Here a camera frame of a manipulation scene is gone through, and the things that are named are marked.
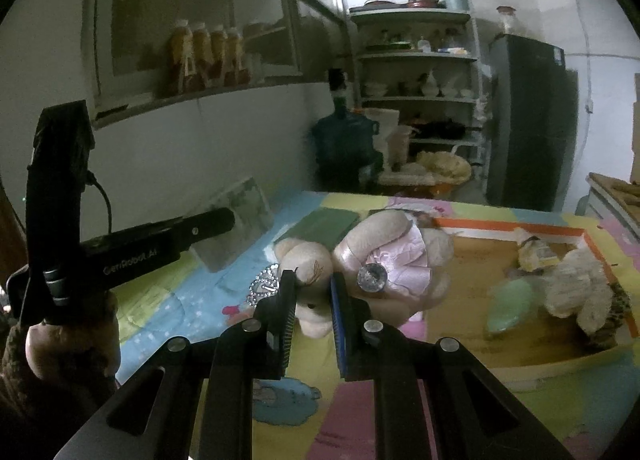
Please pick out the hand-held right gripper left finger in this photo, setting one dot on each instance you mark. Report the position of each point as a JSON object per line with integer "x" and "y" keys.
{"x": 287, "y": 320}

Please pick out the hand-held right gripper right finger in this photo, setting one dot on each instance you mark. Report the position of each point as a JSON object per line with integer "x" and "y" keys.
{"x": 337, "y": 325}

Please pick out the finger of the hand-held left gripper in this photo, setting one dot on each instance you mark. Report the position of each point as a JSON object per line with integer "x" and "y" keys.
{"x": 205, "y": 227}

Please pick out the teddy bear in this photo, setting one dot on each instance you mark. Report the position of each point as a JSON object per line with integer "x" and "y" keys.
{"x": 395, "y": 250}

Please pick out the cardboard box with orange edges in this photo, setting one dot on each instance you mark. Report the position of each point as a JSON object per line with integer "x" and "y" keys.
{"x": 465, "y": 300}

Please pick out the person's left forearm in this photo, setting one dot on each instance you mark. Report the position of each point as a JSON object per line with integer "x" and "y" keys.
{"x": 30, "y": 415}

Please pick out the person's left hand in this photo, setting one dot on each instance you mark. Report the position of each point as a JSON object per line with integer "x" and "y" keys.
{"x": 70, "y": 347}

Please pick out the clear plastic package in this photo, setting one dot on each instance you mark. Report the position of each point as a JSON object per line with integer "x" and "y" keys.
{"x": 235, "y": 225}

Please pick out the sparkly rhinestone ornament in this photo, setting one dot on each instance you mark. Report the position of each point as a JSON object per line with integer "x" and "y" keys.
{"x": 262, "y": 287}

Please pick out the round crystal ornament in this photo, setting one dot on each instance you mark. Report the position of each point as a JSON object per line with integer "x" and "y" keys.
{"x": 372, "y": 278}

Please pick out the colourful patchwork mat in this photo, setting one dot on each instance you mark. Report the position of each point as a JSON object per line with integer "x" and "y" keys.
{"x": 350, "y": 415}

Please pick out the green flat box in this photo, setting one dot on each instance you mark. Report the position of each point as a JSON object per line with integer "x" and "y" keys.
{"x": 325, "y": 227}

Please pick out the blue water jug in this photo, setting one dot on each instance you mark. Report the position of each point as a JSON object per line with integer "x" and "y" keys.
{"x": 345, "y": 140}

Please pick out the green plush toy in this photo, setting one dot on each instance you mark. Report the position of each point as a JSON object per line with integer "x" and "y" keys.
{"x": 510, "y": 307}

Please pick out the basket with yellow contents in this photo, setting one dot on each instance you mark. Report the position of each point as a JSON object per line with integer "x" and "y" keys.
{"x": 440, "y": 165}

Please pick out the white plastic container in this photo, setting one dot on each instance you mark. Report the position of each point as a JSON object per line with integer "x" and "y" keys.
{"x": 400, "y": 145}

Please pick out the yellow packaged toy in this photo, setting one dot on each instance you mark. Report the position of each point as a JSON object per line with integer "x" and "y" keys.
{"x": 537, "y": 250}

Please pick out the black wok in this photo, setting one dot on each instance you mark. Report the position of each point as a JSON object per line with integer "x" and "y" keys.
{"x": 440, "y": 129}

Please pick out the white fluffy plush toy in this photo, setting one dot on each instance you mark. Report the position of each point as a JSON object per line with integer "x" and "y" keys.
{"x": 575, "y": 285}

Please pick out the row of white ceramic dishes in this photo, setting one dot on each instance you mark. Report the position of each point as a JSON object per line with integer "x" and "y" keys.
{"x": 425, "y": 86}

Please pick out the leopard pattern plush toy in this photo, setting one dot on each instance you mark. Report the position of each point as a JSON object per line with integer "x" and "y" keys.
{"x": 607, "y": 325}

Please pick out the white shelf unit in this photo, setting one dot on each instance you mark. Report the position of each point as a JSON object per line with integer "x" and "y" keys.
{"x": 475, "y": 90}

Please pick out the dark refrigerator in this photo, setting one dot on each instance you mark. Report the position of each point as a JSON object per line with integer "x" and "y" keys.
{"x": 530, "y": 125}

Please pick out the kitchen counter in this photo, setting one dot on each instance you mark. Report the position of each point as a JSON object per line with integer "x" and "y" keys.
{"x": 612, "y": 200}

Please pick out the glass jar with lid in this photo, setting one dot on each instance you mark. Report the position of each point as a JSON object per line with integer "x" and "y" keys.
{"x": 506, "y": 20}

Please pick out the glass window frame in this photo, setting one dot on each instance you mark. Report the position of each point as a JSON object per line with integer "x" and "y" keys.
{"x": 295, "y": 40}

